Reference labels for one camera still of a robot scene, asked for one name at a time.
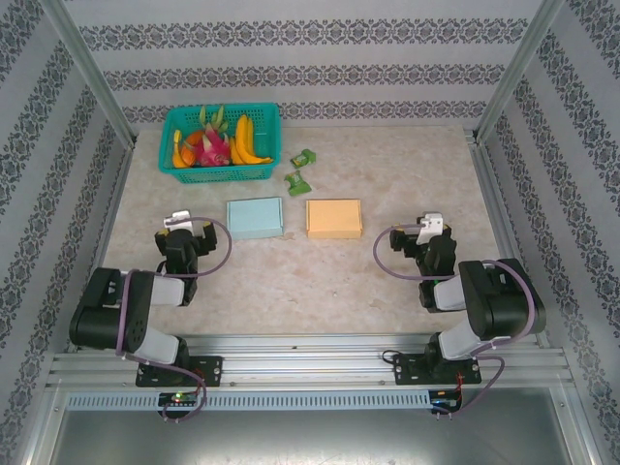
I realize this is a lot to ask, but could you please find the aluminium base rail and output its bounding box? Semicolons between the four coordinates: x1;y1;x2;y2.
46;332;577;391

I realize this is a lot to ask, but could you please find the slotted grey cable duct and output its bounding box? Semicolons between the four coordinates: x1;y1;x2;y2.
65;390;435;413

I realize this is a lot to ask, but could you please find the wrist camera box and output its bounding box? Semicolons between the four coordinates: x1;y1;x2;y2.
162;208;196;233
417;211;445;245

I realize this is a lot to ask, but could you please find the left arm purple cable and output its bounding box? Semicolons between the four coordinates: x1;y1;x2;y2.
114;216;233;423

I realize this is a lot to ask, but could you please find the orange mango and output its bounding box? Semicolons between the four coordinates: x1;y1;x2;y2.
171;144;199;169

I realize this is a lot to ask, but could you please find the light blue paper box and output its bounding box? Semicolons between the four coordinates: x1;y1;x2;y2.
226;196;285;241

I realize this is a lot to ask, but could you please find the aluminium frame post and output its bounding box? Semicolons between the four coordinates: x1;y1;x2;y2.
473;0;568;144
38;0;140;149

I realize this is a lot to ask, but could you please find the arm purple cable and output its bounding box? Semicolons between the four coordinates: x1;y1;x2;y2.
372;222;538;419
114;216;233;423

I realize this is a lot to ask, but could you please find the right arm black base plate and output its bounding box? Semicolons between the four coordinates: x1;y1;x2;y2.
391;353;483;388

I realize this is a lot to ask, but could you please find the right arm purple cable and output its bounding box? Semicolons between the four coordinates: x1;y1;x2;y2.
372;222;538;419

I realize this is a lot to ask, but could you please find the pink dragon fruit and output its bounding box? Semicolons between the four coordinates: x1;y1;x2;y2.
193;105;233;169

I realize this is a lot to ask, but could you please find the aluminium side rail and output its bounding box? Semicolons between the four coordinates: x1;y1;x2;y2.
467;130;553;350
66;142;140;353

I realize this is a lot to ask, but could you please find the orange paper box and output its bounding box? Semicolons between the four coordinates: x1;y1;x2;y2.
304;198;364;240

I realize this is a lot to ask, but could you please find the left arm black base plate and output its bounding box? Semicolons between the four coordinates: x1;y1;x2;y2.
135;356;225;388

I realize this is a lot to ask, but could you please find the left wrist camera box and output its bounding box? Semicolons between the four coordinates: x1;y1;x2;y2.
162;208;196;233

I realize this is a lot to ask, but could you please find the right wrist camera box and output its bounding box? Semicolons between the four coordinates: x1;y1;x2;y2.
417;211;445;245

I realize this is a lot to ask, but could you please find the teal plastic basket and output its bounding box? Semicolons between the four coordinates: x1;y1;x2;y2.
159;102;283;185

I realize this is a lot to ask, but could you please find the grey metal panel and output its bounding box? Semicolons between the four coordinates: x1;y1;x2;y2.
28;406;597;465

